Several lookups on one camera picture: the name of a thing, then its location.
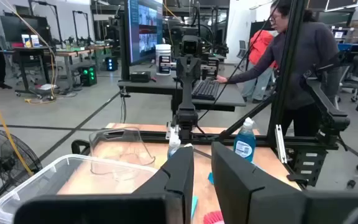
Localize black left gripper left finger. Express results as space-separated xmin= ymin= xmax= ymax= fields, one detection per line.
xmin=13 ymin=146 xmax=195 ymax=224

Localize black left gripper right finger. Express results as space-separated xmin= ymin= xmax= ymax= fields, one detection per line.
xmin=211 ymin=141 xmax=358 ymax=224

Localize light blue sponge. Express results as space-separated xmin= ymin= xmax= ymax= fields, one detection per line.
xmin=191 ymin=195 xmax=199 ymax=219

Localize red suction cup dish brush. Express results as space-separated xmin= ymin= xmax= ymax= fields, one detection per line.
xmin=203 ymin=210 xmax=226 ymax=224

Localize blue dish soap bottle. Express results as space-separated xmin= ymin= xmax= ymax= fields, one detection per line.
xmin=167 ymin=136 xmax=183 ymax=160
xmin=232 ymin=117 xmax=257 ymax=164

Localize black labelled device box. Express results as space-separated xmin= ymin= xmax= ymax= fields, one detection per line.
xmin=200 ymin=57 xmax=220 ymax=80

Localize black keyboard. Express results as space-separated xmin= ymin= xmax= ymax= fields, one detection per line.
xmin=191 ymin=79 xmax=221 ymax=101

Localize white wipes canister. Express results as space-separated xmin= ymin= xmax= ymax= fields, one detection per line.
xmin=155 ymin=44 xmax=172 ymax=77

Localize black computer desk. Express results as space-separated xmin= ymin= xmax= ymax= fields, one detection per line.
xmin=117 ymin=72 xmax=247 ymax=113

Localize small black box device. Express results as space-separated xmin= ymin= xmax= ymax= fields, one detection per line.
xmin=129 ymin=70 xmax=152 ymax=83

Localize large display screen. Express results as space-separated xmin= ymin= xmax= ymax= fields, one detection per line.
xmin=123 ymin=0 xmax=164 ymax=66

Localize computer tower blue lights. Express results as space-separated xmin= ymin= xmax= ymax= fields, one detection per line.
xmin=105 ymin=55 xmax=119 ymax=72

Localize computer tower green lights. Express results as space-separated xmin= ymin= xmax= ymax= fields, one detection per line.
xmin=78 ymin=64 xmax=98 ymax=87

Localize wooden background workbench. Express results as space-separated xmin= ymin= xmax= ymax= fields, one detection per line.
xmin=12 ymin=44 xmax=113 ymax=98

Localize black diagonal support beam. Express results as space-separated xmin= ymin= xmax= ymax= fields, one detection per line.
xmin=301 ymin=51 xmax=351 ymax=147

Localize clear deep plastic bin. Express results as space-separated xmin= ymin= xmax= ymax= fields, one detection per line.
xmin=0 ymin=154 xmax=158 ymax=224

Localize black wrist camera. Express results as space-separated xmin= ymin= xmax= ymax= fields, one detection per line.
xmin=180 ymin=34 xmax=202 ymax=57

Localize silver metal frame bracket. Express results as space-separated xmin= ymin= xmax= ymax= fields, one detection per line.
xmin=165 ymin=121 xmax=180 ymax=140
xmin=274 ymin=124 xmax=288 ymax=165

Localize clear plastic handled tray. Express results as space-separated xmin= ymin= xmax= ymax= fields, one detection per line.
xmin=88 ymin=126 xmax=157 ymax=167

